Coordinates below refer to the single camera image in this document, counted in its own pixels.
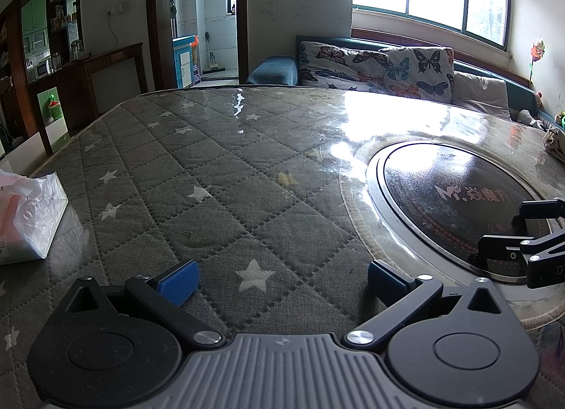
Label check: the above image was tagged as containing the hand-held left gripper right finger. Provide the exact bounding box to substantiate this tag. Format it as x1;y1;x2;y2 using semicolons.
344;258;506;347

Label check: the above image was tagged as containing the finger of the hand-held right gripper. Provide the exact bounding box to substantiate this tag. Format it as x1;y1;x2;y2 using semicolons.
478;233;565;269
511;199;565;234

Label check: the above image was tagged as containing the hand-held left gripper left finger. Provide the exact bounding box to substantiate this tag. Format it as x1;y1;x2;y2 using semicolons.
62;258;226;347

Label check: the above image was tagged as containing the light patterned cloth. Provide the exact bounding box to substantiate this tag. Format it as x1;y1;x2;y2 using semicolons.
542;126;565;163

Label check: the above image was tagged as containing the round black induction cooktop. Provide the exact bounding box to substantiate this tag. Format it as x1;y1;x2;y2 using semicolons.
365;140;565;287

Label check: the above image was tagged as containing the grey stuffed toy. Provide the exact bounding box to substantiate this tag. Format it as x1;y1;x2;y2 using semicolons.
516;108;547;130

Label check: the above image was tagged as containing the dark teal sofa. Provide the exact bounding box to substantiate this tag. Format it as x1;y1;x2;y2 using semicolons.
295;35;565;128

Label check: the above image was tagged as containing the grey cushion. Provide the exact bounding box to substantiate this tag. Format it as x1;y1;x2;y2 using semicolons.
452;71;513;121

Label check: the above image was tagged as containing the colourful pinwheel flower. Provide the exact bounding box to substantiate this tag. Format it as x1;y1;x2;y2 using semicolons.
527;36;548;84

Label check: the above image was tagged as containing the white plastic tissue pack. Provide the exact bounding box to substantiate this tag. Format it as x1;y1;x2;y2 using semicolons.
0;168;70;265

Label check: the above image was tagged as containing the butterfly print cushion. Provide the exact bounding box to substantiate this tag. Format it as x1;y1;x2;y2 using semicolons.
297;40;399;95
383;46;456;104

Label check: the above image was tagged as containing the dark wooden sideboard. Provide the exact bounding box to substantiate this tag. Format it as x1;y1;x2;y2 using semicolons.
27;42;148;158

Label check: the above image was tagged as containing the floor mop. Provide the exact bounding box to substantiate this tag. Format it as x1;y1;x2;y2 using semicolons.
205;31;226;74

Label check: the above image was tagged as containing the blue cabinet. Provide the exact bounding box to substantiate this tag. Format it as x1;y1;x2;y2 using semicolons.
172;35;200;89

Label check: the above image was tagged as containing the blue quilted armrest cover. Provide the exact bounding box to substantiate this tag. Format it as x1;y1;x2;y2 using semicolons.
245;55;299;86

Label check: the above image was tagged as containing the dark wooden shelf cabinet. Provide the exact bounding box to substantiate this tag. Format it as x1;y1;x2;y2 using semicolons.
0;0;82;158

